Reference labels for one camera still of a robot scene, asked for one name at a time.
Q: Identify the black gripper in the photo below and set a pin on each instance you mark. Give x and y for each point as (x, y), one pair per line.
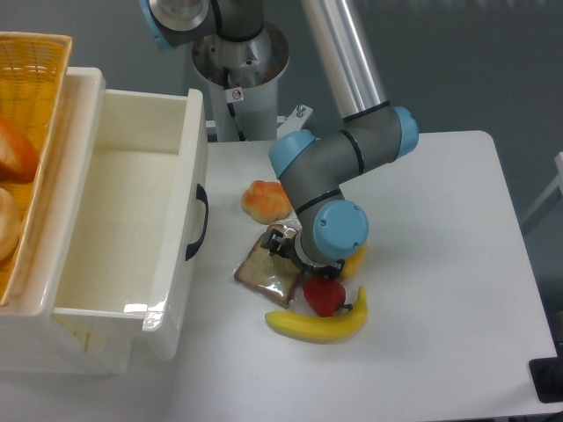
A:
(277, 244)

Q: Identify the black drawer handle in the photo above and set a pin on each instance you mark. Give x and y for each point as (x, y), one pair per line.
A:
(200, 226)

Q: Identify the white frame at right edge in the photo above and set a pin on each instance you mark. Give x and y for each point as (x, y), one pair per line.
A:
(545, 201)

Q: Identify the black device at table corner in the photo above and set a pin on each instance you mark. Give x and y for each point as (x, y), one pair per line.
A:
(546, 375)

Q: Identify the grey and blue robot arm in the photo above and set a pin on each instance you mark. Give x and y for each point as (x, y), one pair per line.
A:
(312, 170)

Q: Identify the orange glazed bread bun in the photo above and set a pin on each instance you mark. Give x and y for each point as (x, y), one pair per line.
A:
(266, 202)

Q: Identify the yellow bell pepper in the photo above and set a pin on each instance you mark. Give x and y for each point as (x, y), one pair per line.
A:
(353, 263)

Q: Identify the orange bread in basket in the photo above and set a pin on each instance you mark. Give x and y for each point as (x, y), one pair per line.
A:
(19, 158)

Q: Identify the red bell pepper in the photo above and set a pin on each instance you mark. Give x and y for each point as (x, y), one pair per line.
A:
(326, 297)

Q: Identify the orange wicker basket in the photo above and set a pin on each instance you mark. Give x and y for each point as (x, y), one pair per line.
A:
(33, 66)

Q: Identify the white bracket behind table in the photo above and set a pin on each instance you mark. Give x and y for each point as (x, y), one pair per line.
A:
(295, 121)

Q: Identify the toast slice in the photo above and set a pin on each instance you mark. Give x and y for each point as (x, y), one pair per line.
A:
(272, 277)

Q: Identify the white open drawer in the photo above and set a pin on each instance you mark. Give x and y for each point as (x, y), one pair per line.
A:
(126, 266)

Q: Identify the pale round bread in basket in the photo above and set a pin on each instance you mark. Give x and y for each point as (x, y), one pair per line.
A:
(10, 224)

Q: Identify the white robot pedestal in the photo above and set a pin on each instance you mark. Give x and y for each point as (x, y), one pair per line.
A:
(242, 79)

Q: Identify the white drawer cabinet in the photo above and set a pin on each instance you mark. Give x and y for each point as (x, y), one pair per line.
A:
(35, 336)

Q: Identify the yellow banana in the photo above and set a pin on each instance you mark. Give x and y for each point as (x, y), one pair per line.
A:
(321, 329)

